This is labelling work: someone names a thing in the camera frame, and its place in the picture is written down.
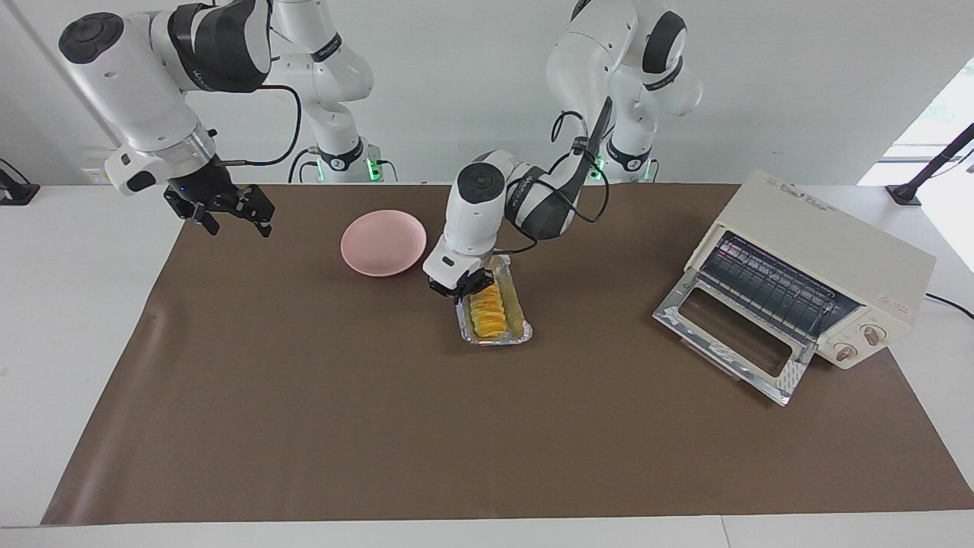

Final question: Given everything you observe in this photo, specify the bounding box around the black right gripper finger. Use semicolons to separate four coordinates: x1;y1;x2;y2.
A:
228;186;275;239
164;190;222;237

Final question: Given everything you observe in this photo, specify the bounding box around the sliced yellow bread loaf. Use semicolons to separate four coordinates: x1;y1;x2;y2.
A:
469;282;509;340

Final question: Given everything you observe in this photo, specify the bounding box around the aluminium foil tray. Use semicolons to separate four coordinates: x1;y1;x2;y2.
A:
459;255;533;348

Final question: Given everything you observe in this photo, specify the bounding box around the glass oven door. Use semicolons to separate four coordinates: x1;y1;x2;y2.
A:
653;270;817;407

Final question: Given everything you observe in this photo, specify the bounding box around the metal oven rack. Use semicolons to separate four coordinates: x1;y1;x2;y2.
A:
699;234;862;345

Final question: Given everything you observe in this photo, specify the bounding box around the cream toaster oven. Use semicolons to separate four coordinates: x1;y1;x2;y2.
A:
653;169;937;407

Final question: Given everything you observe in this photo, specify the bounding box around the pink round plate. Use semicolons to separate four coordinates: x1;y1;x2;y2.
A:
340;210;428;278

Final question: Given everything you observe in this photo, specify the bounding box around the brown table mat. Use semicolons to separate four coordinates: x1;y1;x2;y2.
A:
40;183;974;527

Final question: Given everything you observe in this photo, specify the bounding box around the black low stand base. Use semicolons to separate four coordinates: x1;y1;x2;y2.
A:
0;158;41;206

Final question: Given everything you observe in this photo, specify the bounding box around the black right base cable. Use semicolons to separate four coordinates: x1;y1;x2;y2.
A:
287;148;319;184

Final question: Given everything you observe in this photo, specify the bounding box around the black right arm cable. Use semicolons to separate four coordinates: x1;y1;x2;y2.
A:
215;82;303;168

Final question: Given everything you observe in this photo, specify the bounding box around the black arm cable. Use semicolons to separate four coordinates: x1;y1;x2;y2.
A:
215;82;303;168
495;95;616;256

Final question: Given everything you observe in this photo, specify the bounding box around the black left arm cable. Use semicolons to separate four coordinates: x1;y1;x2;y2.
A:
495;95;616;256

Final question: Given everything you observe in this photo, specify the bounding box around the black camera stand with pole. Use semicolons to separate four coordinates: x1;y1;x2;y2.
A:
886;122;974;207

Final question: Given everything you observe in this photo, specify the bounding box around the black oven power cord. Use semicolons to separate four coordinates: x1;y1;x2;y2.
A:
924;292;974;320

